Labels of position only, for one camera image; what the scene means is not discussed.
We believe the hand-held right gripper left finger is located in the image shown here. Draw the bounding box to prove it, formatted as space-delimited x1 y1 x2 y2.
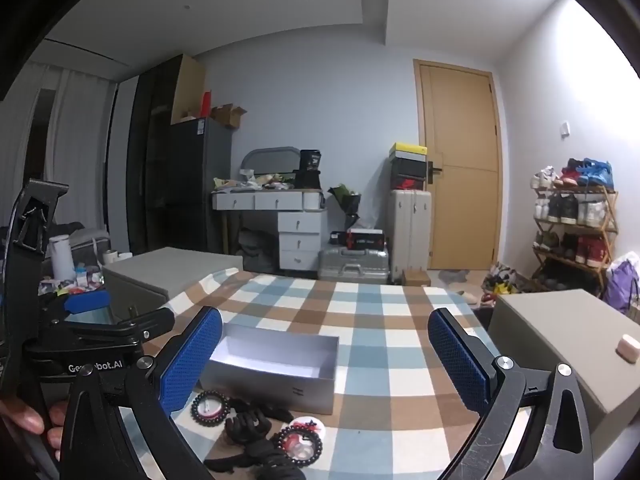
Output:
60 305 223 480

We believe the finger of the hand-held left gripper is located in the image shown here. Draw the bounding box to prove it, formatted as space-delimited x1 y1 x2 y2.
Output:
40 289 112 323
47 306 177 348

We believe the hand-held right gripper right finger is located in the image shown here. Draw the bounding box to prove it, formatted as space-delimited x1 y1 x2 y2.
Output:
427 307 593 480

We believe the black bead bracelet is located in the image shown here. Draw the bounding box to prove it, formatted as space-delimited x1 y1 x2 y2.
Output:
272 422 321 466
190 390 232 428

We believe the black hair claw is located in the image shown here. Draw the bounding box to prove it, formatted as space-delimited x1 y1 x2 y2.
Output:
224 408 273 445

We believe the grey cardboard box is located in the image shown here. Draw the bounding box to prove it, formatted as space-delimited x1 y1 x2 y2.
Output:
200 322 341 416

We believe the round white card red bow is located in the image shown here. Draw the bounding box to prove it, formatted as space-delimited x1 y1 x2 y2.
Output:
292 416 326 441

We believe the person's left hand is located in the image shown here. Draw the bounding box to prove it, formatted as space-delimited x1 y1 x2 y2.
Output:
0 395 68 461

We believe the white thermos bottle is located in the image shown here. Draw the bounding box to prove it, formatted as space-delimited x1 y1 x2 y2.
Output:
48 234 76 281

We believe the grey padded bed panel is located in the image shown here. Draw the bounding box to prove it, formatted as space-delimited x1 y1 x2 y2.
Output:
102 247 244 323
487 288 640 416

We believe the plaid blanket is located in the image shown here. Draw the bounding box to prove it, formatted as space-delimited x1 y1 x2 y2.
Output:
115 267 496 480

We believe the black hair clip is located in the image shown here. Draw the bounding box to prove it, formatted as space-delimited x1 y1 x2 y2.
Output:
227 397 295 423

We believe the white curtain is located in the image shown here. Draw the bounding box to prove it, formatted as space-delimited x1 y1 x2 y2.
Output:
0 60 121 241

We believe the dark bag under desk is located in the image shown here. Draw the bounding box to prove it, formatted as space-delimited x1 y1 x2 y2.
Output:
237 227 281 273

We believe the white upright suitcase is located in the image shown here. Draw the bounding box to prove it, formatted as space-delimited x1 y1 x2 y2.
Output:
389 189 433 282

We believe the black scrunchie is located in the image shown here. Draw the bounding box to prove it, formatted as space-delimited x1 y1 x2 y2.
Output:
252 455 307 480

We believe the silver suitcase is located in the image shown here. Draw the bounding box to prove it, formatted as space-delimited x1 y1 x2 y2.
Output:
318 244 391 283

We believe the grey refrigerator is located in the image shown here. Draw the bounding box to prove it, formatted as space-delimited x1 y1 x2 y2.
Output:
167 117 233 256

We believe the black shoe box red stripe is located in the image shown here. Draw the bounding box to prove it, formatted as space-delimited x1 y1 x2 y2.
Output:
345 228 386 251

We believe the dark wardrobe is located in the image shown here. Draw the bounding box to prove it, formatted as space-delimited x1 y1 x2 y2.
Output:
127 60 182 256

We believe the white dresser desk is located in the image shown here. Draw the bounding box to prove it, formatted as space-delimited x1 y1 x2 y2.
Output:
211 190 328 271

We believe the pile of snack packets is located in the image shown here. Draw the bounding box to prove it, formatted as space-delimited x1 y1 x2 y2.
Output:
212 170 296 194

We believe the purple bag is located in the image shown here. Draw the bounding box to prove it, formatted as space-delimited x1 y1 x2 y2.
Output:
605 255 640 313

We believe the red and black shoe box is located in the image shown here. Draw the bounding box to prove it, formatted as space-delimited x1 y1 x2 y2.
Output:
390 175 429 191

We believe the wooden shoe rack with shoes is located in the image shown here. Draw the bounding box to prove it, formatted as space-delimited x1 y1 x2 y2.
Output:
531 157 615 268

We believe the bouquet in black wrap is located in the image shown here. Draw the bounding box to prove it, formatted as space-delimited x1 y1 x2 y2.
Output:
327 183 362 233

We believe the grey rounded mirror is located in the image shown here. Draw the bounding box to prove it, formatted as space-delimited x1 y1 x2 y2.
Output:
241 146 300 181

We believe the yellow and white shoe box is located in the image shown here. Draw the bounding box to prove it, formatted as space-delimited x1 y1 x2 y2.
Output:
389 142 428 159

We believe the open cardboard box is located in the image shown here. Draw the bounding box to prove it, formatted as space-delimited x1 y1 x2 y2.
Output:
211 104 248 129

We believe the black bag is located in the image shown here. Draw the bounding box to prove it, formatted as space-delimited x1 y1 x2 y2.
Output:
294 149 323 191

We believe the large cardboard sheet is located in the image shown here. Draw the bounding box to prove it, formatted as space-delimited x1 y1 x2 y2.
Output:
171 54 207 126

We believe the wooden door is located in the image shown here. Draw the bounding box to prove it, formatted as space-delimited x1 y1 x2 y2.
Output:
414 59 502 271

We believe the black hair tie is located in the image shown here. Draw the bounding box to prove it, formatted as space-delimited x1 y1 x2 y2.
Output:
202 449 261 476

